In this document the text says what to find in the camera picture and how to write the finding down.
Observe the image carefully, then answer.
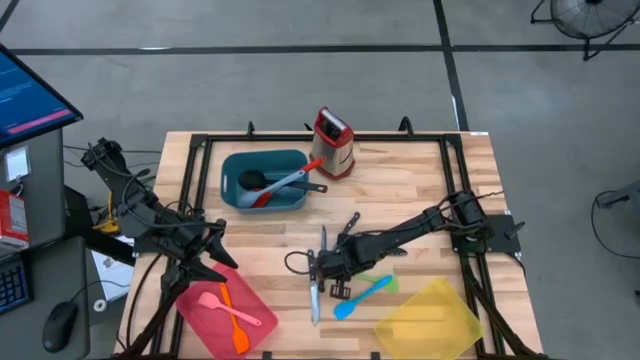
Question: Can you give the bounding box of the red spatula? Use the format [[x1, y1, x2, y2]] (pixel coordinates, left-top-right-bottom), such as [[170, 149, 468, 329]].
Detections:
[[251, 156, 327, 209]]

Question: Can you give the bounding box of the grey-blue serving spoon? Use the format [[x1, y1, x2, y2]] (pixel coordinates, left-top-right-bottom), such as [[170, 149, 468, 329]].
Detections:
[[236, 169, 307, 210]]

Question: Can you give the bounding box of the white paper sheet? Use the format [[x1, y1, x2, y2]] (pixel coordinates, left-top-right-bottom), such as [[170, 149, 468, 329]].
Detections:
[[91, 234, 135, 304]]

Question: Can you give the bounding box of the pink spatula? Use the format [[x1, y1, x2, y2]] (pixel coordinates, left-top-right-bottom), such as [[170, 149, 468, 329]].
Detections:
[[198, 291, 263, 327]]

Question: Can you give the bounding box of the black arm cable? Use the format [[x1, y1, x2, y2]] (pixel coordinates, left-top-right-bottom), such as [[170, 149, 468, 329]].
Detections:
[[284, 249, 314, 276], [119, 167, 226, 231]]

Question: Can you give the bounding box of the grey desk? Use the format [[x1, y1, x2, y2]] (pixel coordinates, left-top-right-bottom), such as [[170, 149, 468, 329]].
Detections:
[[0, 235, 91, 360]]

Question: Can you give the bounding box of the black ladle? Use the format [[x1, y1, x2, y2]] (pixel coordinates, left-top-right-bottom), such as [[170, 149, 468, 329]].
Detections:
[[237, 169, 329, 195]]

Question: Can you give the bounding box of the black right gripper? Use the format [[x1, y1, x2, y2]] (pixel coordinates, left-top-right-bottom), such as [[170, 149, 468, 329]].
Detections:
[[313, 234, 364, 301]]

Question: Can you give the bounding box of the white label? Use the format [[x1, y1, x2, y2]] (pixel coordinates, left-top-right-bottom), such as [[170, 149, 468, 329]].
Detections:
[[4, 146, 32, 182]]

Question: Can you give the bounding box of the black metal table frame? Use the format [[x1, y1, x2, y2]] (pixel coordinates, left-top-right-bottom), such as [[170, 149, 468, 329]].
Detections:
[[117, 117, 546, 360]]

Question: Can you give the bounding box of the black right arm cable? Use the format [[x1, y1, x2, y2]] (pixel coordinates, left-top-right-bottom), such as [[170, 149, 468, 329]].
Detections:
[[284, 249, 314, 276]]

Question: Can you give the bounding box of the large black-handled knife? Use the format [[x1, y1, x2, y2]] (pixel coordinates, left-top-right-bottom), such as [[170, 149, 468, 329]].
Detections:
[[307, 248, 322, 327]]

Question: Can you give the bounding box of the pink plastic tray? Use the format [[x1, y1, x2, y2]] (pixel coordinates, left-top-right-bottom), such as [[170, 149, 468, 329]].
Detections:
[[174, 262, 280, 360]]

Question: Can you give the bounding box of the black computer mouse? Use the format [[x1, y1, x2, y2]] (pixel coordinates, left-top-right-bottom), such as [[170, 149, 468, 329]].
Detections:
[[41, 301, 80, 354]]

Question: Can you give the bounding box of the grey floor object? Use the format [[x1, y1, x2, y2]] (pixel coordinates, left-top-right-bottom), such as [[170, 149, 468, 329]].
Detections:
[[597, 180, 640, 210]]

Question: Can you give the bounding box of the computer monitor blue screen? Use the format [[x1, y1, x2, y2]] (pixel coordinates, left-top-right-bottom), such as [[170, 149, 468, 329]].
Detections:
[[0, 43, 85, 150]]

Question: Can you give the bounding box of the steel box grater red trim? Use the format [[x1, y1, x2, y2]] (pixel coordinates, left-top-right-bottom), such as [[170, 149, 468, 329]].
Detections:
[[308, 105, 356, 181]]

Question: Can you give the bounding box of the yellow plastic tray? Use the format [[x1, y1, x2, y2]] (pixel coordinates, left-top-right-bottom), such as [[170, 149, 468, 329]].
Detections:
[[374, 277, 485, 360]]

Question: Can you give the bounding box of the black keyboard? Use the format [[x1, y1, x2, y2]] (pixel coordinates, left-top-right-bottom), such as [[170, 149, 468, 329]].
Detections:
[[0, 254, 32, 315]]

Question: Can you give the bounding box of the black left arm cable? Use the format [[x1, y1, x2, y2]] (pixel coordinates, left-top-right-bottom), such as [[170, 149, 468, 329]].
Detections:
[[119, 167, 226, 231]]

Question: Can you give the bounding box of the grey computer case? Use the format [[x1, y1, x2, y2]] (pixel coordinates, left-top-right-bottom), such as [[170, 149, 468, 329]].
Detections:
[[0, 128, 66, 251]]

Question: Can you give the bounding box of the red box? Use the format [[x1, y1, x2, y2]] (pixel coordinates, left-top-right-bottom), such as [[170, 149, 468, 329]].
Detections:
[[0, 189, 30, 250]]

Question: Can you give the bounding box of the yellow cable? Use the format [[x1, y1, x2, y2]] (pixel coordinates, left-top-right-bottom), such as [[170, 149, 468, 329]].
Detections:
[[94, 192, 121, 235]]

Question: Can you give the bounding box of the black floor fan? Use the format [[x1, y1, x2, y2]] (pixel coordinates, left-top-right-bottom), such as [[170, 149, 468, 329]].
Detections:
[[530, 0, 640, 62]]

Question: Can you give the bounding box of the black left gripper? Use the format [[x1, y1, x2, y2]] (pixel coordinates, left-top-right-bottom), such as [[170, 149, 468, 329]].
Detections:
[[167, 219, 239, 284]]

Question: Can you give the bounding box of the orange spatula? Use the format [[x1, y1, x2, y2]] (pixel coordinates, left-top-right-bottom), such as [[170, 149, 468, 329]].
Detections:
[[218, 282, 251, 355]]

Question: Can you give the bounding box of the teal plastic bin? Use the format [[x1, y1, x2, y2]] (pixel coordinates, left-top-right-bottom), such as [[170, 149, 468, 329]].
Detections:
[[220, 149, 310, 215]]

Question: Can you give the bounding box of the black floor cable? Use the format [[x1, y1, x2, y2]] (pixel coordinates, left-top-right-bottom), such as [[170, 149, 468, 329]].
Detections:
[[591, 189, 640, 261]]

